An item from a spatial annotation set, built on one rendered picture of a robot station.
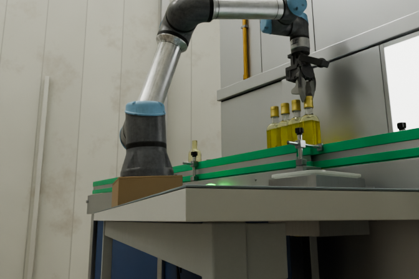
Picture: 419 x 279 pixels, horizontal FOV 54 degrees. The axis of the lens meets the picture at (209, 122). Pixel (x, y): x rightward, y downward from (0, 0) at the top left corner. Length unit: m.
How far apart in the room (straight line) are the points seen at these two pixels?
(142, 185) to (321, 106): 0.87
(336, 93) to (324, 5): 0.40
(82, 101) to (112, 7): 1.16
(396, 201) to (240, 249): 0.19
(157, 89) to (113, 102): 3.19
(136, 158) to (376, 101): 0.87
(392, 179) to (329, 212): 0.85
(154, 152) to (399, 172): 0.69
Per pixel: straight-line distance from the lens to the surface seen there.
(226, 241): 0.45
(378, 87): 1.58
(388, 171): 1.31
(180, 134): 4.59
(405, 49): 1.57
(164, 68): 1.40
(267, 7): 1.48
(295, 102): 1.61
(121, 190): 1.11
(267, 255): 0.48
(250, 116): 2.02
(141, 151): 1.15
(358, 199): 0.49
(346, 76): 1.66
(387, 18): 1.67
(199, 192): 0.40
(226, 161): 1.67
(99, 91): 4.57
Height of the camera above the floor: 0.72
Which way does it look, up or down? 13 degrees up
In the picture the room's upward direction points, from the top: straight up
